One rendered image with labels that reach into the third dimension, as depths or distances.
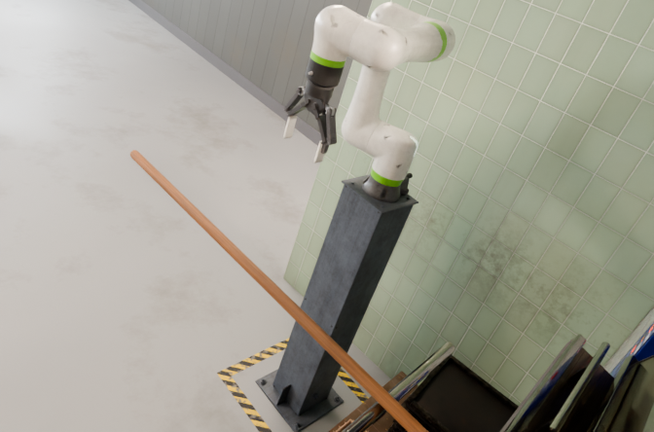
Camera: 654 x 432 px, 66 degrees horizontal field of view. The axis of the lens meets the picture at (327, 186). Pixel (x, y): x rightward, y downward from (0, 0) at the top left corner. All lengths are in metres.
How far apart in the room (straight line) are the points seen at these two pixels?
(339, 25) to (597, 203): 1.25
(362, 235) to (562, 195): 0.79
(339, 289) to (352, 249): 0.20
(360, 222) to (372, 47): 0.84
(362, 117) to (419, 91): 0.59
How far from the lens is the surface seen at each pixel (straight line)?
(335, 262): 2.02
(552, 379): 1.09
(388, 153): 1.78
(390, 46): 1.21
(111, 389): 2.57
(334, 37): 1.26
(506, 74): 2.15
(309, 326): 1.26
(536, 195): 2.17
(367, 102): 1.77
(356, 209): 1.88
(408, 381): 1.29
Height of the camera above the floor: 2.07
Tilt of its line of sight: 29 degrees down
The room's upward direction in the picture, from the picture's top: 19 degrees clockwise
